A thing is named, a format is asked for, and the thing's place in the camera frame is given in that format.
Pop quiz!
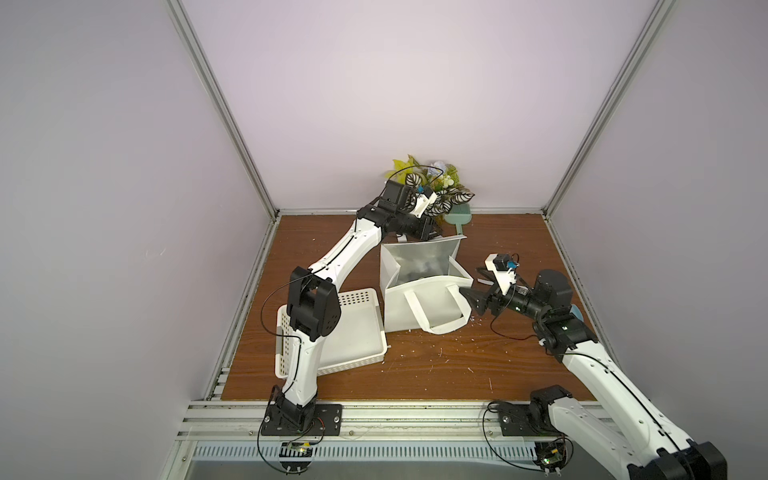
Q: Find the white insulated delivery bag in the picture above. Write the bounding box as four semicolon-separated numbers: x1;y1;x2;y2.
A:
380;235;473;335

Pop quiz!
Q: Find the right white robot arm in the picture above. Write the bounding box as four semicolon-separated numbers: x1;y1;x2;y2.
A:
459;267;728;479

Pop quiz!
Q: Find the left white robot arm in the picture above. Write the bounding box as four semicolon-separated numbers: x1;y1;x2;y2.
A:
273;180;437;430

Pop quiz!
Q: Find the green small scoop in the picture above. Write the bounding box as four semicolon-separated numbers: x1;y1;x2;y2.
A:
444;203;472;235

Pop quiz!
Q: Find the artificial potted plant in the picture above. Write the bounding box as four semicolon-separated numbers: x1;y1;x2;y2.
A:
386;155;475;217

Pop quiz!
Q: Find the white perforated plastic tray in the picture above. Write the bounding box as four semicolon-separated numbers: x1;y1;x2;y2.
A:
274;287;389;379

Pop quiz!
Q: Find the right connector board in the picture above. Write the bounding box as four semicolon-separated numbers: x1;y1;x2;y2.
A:
533;440;568;475

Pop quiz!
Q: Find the connector board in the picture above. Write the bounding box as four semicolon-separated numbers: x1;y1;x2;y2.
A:
278;441;316;475
533;440;568;475

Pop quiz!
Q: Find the left connector board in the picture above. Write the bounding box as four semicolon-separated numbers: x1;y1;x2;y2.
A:
278;441;316;475

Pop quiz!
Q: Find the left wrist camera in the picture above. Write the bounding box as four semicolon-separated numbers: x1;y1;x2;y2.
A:
410;186;437;218

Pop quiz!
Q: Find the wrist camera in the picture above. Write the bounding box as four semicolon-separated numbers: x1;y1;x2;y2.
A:
410;186;437;218
476;253;518;295

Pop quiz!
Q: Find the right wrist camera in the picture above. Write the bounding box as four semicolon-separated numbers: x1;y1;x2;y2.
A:
476;253;518;295

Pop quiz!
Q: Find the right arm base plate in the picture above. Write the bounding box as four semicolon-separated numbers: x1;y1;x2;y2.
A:
491;402;566;437

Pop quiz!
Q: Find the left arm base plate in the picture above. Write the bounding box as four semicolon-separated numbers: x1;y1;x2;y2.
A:
260;403;343;437

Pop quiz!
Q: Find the aluminium front rail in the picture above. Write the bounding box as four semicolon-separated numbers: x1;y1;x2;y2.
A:
175;399;672;444

